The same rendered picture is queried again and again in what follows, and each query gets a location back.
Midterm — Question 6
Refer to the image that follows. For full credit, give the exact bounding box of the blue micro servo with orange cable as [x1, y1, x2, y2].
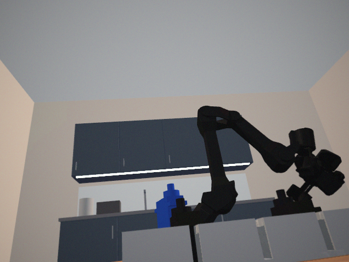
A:
[154, 184, 183, 229]

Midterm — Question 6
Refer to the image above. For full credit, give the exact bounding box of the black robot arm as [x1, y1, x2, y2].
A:
[193, 106, 345, 224]

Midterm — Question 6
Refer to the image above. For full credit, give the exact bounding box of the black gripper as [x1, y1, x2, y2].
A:
[286, 149, 342, 201]

